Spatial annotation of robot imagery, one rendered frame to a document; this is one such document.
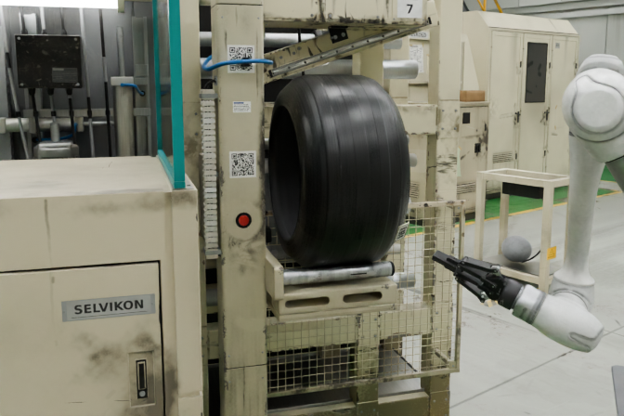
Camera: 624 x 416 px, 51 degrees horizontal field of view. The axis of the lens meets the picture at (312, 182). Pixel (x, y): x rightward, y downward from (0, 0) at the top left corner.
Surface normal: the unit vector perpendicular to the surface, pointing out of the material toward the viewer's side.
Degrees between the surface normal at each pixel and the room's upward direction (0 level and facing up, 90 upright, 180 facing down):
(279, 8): 90
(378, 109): 47
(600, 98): 89
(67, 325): 90
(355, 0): 90
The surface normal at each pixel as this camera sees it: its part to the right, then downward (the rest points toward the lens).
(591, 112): -0.44, 0.10
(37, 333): 0.28, 0.14
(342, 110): 0.21, -0.54
